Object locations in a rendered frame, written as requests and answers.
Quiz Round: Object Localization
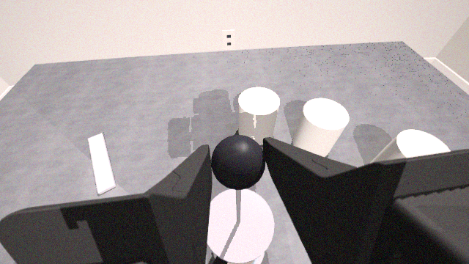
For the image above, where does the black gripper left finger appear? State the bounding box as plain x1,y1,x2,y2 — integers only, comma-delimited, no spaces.
0,144,213,264

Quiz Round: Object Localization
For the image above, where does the glass french press with black knob plunger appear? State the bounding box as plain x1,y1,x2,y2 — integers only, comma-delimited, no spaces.
207,135,274,264

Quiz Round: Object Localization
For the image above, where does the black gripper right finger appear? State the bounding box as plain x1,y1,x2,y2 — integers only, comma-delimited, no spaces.
263,137,469,264

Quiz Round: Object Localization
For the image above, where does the white cylinder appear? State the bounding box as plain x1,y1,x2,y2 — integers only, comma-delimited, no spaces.
238,87,280,145
293,98,350,157
370,130,450,163

